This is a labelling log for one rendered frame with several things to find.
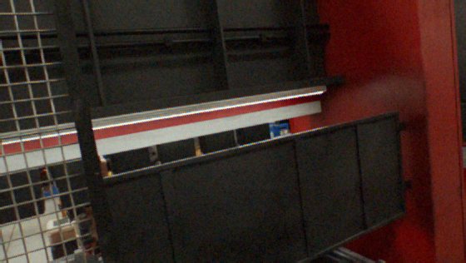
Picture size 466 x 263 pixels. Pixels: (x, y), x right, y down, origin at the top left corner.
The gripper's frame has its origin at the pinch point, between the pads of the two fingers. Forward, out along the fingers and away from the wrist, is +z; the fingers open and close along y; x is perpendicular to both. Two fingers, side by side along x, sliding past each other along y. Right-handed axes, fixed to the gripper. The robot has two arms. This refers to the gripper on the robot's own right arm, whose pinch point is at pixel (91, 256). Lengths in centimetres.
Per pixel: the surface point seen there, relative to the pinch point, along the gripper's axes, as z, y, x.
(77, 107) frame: -41, 125, -23
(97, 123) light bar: -49, 76, -4
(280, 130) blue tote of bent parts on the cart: -44, -114, 299
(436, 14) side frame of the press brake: -56, 144, 109
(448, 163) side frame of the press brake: 3, 130, 111
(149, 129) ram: -47, 60, 20
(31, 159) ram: -47, 50, -21
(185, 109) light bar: -48, 83, 25
